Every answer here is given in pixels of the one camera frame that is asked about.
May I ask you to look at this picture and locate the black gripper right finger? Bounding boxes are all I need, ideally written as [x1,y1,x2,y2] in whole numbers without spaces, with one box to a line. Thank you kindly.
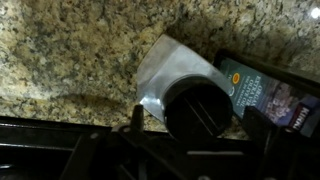
[241,105,294,180]

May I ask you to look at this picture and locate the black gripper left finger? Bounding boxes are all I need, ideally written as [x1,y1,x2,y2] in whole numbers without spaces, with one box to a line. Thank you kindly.
[59,132,113,180]

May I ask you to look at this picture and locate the silver black pepper grinder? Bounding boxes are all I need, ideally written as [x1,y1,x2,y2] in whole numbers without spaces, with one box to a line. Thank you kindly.
[136,33,235,140]

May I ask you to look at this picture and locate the dark olive oil bottle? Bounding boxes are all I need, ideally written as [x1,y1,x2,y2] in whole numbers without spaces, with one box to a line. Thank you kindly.
[213,49,320,138]

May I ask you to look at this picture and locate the black stove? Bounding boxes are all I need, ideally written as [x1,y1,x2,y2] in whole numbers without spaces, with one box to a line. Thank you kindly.
[0,114,188,180]

